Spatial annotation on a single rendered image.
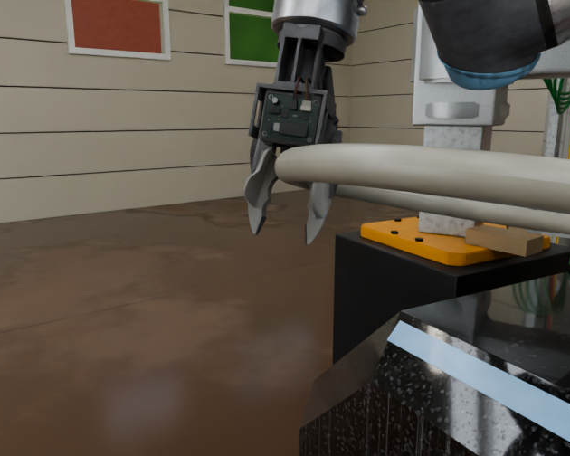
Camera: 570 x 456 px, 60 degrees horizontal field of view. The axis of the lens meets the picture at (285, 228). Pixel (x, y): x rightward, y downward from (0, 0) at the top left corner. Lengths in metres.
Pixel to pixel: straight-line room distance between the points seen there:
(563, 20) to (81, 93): 6.21
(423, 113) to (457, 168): 1.44
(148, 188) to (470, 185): 6.59
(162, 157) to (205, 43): 1.64
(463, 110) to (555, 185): 1.40
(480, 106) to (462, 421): 1.17
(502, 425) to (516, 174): 0.45
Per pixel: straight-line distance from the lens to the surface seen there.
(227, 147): 7.30
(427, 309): 0.87
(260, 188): 0.54
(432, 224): 1.81
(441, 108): 1.71
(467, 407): 0.73
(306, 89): 0.48
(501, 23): 0.53
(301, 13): 0.52
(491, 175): 0.30
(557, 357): 0.77
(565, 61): 1.73
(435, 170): 0.31
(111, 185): 6.67
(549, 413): 0.69
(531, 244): 1.63
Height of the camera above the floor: 1.18
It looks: 13 degrees down
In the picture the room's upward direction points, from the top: straight up
